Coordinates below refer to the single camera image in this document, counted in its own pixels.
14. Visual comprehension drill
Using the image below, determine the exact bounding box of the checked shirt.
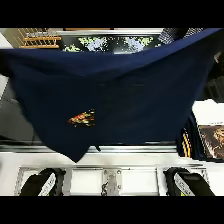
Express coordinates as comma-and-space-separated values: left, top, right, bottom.
157, 28, 205, 46

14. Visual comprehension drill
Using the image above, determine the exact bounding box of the silver frame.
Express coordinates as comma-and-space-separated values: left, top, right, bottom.
0, 141, 211, 197

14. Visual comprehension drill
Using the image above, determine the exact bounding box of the black T-shirt with brown print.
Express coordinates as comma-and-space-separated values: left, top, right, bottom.
196, 123, 224, 162

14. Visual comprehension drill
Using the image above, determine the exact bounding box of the navy blue T-shirt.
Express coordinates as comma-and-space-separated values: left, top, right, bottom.
0, 28, 224, 164

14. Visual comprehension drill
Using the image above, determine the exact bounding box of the white garment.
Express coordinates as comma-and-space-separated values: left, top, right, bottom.
191, 98, 224, 127

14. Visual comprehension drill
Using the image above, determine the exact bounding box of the black garment with yellow stripes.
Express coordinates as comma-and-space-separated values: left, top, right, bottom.
176, 113, 205, 160

